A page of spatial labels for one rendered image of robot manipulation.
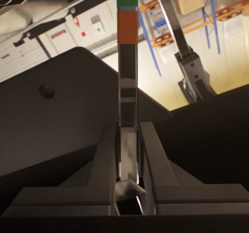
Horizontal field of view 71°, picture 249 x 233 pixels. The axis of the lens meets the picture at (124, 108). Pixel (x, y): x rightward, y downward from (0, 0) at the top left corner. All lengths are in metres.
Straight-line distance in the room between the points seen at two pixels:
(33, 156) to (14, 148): 0.03
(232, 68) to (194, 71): 11.12
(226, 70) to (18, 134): 11.16
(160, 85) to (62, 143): 10.10
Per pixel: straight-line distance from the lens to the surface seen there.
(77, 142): 0.23
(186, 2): 8.15
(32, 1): 0.69
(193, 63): 0.27
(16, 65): 11.11
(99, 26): 9.14
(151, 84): 10.17
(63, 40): 9.72
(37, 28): 1.20
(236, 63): 11.39
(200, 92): 0.30
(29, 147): 0.26
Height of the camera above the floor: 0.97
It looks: 29 degrees up
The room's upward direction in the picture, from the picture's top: 153 degrees clockwise
